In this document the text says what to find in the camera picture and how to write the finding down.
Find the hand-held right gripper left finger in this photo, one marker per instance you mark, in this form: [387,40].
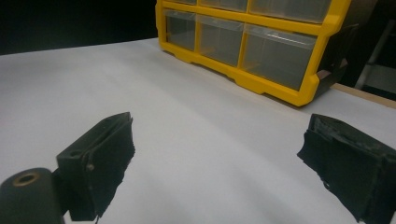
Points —
[99,161]

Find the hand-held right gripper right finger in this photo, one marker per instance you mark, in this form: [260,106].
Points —
[351,168]

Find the yellow and black drawer organizer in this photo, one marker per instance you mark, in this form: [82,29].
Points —
[249,81]

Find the grey metal stand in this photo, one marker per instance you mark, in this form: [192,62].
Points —
[378,65]

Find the grid of clear organizer drawers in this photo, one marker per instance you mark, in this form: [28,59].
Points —
[274,59]

